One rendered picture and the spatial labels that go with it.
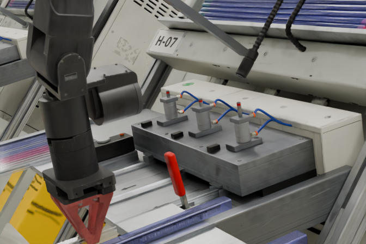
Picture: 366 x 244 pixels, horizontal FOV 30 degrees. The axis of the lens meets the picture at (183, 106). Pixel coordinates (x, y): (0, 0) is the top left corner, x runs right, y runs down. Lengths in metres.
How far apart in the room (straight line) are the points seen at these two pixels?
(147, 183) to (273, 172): 0.22
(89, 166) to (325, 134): 0.35
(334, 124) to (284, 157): 0.09
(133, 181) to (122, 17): 1.32
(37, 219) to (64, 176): 3.38
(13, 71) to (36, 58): 1.43
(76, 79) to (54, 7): 0.09
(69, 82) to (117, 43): 1.57
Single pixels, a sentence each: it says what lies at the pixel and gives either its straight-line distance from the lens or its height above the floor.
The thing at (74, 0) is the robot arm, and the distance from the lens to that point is 0.80.
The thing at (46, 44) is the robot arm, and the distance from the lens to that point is 0.81.
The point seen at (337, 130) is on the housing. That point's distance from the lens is 1.01.
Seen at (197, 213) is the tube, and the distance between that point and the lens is 0.70.
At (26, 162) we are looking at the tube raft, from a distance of 1.31.
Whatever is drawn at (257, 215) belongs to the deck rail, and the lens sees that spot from 0.93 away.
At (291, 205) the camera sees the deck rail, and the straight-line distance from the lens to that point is 0.96.
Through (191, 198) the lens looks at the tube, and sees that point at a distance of 0.98.
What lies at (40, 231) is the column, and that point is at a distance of 4.28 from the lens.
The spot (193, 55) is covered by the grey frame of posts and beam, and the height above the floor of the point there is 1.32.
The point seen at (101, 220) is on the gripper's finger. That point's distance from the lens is 0.91.
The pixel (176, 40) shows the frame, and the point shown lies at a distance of 1.53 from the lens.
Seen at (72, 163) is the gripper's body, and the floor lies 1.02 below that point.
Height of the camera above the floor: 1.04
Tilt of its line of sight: 7 degrees up
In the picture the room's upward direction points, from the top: 28 degrees clockwise
